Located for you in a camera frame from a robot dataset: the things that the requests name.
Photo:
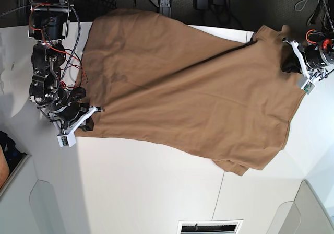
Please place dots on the brown t-shirt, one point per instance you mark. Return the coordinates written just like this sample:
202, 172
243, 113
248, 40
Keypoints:
162, 81

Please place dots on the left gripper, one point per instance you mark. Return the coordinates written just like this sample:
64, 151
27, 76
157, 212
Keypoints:
309, 61

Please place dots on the grey bin left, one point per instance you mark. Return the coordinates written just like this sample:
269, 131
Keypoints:
29, 205

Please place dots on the grey bin right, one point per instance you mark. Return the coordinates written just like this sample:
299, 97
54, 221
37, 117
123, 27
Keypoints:
305, 214

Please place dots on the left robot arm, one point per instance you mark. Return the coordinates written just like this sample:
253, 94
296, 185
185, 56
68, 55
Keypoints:
323, 11

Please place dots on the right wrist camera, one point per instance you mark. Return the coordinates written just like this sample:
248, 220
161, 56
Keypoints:
68, 140

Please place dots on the white floor vent grille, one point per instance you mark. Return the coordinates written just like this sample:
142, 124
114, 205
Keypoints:
209, 227

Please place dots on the aluminium frame post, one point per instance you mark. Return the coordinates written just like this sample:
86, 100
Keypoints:
165, 8

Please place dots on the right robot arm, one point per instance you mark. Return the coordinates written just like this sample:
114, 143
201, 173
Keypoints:
57, 72

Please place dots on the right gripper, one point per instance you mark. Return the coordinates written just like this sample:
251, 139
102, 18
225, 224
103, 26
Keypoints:
76, 115

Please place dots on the grey bin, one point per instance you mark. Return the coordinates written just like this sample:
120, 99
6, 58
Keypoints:
29, 205
305, 214

